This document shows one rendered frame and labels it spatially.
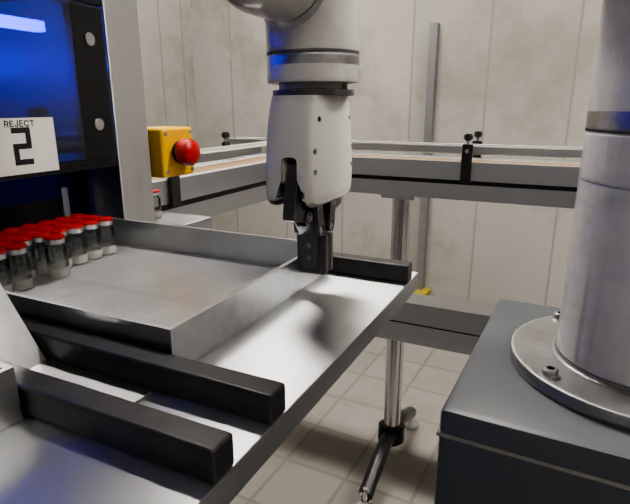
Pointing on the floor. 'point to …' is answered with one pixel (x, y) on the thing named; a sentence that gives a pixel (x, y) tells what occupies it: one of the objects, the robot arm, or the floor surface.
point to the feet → (385, 451)
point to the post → (124, 122)
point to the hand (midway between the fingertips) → (314, 252)
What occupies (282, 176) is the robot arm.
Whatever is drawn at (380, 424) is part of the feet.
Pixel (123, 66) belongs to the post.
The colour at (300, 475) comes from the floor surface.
